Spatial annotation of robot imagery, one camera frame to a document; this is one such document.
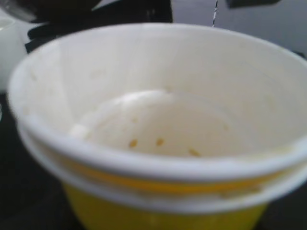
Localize yellow paper cup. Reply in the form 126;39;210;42
8;23;307;230

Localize white jug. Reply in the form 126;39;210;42
0;17;27;92

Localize black white striped cable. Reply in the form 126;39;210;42
211;0;219;27

